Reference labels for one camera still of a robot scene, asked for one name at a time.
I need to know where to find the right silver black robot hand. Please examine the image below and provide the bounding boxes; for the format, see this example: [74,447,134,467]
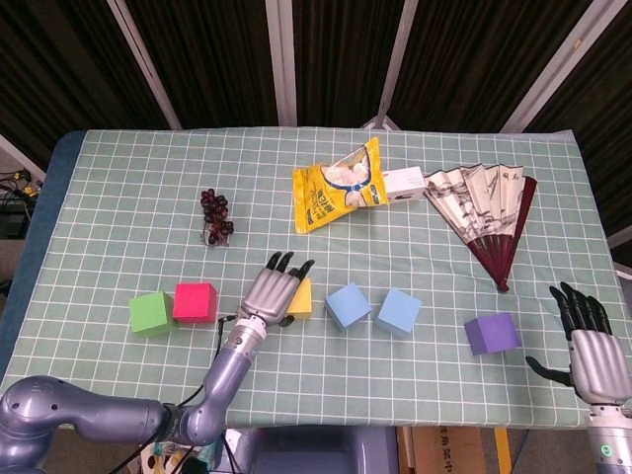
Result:
[525,281,632,407]

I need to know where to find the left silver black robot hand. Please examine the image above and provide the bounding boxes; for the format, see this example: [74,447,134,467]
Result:
[235,251,316,329]

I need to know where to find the yellow foam cube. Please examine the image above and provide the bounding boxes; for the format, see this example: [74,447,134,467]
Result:
[285,276,314,320]

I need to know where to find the pink-red foam cube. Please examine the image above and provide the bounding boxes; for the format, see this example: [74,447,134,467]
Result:
[172,281,219,325]

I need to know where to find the light blue foam cube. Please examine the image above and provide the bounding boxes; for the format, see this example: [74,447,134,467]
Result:
[373,287,424,339]
[324,282,373,332]

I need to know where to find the dark red grape bunch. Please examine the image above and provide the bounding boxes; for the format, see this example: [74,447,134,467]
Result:
[198,188,236,248]

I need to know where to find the green checked tablecloth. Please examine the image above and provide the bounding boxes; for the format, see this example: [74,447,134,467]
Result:
[0,126,632,431]

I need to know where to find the purple foam cube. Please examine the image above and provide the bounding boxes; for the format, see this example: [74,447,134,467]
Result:
[463,311,523,356]

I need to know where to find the yellow snack bag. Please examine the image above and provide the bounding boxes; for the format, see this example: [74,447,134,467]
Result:
[291,136,389,235]

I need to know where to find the green foam cube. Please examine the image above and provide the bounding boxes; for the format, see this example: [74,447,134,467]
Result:
[128,290,180,339]

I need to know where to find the blue-grey robot torso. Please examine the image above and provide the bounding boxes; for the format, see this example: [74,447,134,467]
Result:
[224,425,401,474]

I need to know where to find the brown cardboard box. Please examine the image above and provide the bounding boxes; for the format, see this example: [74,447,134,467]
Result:
[398,427,500,474]

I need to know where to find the small white cardboard box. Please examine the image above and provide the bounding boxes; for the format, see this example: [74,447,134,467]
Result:
[382,166,428,203]

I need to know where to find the printed plastic bags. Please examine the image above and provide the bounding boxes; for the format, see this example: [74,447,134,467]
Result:
[128,436,224,474]

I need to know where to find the painted paper folding fan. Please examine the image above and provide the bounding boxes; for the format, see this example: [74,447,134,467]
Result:
[423,164,538,293]

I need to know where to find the blue table cover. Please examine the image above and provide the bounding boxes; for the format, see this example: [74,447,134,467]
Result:
[0,130,86,379]

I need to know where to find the dark pleated curtain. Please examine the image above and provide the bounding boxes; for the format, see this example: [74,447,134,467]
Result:
[0,0,632,238]

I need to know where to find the black equipment box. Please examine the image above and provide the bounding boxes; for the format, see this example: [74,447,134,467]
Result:
[0,201,35,239]

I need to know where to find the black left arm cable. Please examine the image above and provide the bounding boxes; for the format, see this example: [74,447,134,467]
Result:
[116,313,238,474]

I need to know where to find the tangled coloured cables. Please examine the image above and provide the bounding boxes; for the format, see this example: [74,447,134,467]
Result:
[0,168,44,204]

